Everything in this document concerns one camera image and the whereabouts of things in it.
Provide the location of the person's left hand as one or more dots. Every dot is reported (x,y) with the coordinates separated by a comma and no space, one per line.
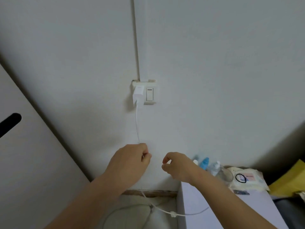
(124,164)

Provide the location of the person's right hand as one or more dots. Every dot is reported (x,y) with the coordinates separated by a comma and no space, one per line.
(182,166)

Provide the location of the person's left thumb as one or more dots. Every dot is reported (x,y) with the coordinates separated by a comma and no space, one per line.
(147,158)

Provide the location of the person's right thumb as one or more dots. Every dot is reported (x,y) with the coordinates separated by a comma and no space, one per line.
(166,168)

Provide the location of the person's right forearm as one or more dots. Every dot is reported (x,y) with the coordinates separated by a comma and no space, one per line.
(226,202)

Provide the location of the person's left forearm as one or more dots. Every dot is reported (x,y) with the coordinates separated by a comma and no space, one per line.
(88,205)

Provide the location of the brown wooden baseboard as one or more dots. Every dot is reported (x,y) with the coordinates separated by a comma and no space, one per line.
(152,193)

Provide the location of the clear bottle with white cap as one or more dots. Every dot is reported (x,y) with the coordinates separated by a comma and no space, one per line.
(215,168)

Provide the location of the white charger adapter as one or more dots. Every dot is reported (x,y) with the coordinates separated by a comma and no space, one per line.
(138,94)

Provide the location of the small dark flat object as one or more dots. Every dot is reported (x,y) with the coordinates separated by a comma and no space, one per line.
(241,192)

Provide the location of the white wet wipes pack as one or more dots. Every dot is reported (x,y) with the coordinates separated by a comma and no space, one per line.
(253,180)

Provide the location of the white cabinet with black slot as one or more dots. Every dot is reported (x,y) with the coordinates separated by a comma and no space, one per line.
(31,169)

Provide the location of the yellow bag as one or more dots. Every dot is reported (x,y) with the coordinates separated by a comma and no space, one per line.
(289,180)

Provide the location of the dark grey cushion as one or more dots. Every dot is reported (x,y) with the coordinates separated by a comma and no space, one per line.
(292,212)

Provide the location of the white wall socket switch plate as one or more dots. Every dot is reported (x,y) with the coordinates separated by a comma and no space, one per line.
(150,94)

